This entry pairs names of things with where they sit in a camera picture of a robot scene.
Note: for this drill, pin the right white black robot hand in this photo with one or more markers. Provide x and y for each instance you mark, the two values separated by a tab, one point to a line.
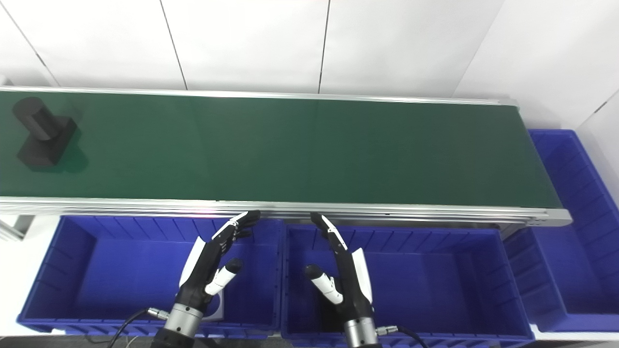
353	290

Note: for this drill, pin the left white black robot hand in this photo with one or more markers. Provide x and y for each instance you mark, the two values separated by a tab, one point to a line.
203	270

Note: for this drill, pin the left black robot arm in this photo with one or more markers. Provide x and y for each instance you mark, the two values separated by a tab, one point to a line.
181	324

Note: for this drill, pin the white part with round hole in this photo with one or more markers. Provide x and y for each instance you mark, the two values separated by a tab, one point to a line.
217	310

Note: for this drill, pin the blue plastic bin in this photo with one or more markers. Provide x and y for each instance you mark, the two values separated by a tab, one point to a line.
435	285
580	232
125	280

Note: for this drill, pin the green conveyor belt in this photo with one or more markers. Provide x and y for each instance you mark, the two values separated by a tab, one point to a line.
300	150
145	207

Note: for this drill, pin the aluminium conveyor leg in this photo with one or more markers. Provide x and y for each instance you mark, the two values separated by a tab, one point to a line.
17	227

